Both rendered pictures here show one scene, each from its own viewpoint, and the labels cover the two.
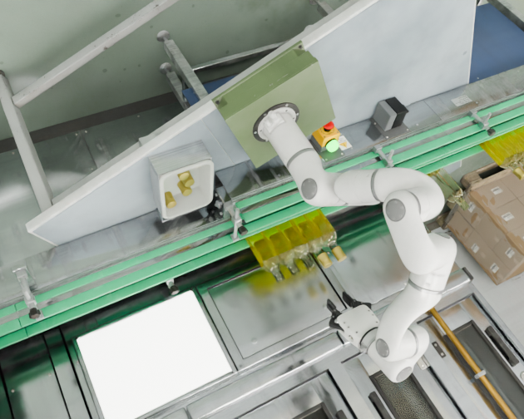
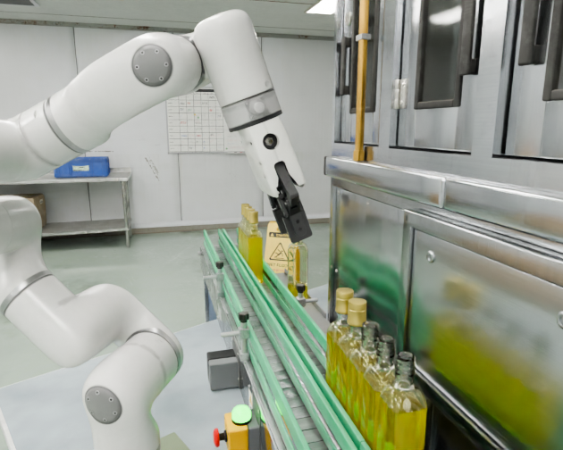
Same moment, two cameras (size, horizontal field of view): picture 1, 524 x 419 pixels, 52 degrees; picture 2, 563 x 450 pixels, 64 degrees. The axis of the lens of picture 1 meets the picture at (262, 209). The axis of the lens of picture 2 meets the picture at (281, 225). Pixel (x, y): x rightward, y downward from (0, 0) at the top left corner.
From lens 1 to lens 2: 1.26 m
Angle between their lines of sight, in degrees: 51
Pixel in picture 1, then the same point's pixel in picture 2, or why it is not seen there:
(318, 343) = (472, 210)
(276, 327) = (509, 300)
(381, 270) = (375, 240)
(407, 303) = (72, 108)
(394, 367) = (203, 30)
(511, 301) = not seen: hidden behind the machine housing
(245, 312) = (541, 386)
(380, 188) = not seen: outside the picture
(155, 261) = not seen: outside the picture
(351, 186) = (37, 334)
